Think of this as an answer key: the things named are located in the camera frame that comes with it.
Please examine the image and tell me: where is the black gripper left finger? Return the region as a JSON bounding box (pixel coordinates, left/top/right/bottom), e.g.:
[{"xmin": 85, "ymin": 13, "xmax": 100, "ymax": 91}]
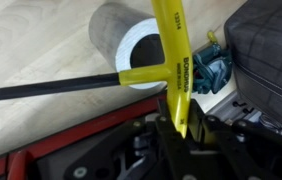
[{"xmin": 63, "ymin": 98, "xmax": 195, "ymax": 180}]

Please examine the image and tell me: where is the yellow T-handle hex key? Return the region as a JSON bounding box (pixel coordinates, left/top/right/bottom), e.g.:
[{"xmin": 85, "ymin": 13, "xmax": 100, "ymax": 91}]
[{"xmin": 0, "ymin": 0, "xmax": 194, "ymax": 139}]

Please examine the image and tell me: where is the red microwave oven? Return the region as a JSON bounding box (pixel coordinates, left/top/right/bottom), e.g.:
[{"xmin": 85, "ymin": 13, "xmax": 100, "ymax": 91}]
[{"xmin": 0, "ymin": 93, "xmax": 169, "ymax": 180}]

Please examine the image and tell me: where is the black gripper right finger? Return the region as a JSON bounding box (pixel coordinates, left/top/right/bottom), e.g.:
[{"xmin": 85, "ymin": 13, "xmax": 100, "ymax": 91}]
[{"xmin": 187, "ymin": 99, "xmax": 282, "ymax": 180}]

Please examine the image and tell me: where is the dark gray fabric bin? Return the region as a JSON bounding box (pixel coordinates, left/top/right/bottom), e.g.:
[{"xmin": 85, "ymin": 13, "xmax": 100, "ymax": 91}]
[{"xmin": 223, "ymin": 0, "xmax": 282, "ymax": 136}]

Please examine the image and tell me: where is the metal cylinder tin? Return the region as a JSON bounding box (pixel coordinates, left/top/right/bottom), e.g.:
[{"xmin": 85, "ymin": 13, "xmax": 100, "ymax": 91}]
[{"xmin": 88, "ymin": 1, "xmax": 169, "ymax": 90}]

